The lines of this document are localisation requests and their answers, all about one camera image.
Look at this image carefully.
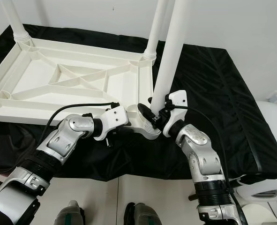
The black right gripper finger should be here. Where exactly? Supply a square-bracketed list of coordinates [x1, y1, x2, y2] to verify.
[137, 103, 158, 124]

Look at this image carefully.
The white plastic children table top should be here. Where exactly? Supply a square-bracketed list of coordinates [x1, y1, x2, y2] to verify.
[0, 37, 162, 140]

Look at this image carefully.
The black table cloth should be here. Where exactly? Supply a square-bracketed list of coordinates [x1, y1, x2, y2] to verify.
[0, 22, 277, 184]

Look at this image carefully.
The grey robot right leg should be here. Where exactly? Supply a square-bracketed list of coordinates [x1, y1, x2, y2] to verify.
[123, 202, 162, 225]

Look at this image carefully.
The white floor fan heater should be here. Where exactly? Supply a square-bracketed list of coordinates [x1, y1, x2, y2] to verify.
[234, 180, 277, 201]

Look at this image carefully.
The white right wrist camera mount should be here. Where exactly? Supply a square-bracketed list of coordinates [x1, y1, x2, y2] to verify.
[163, 90, 188, 138]

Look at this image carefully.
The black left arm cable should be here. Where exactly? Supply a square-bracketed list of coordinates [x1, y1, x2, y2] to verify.
[52, 102, 121, 141]

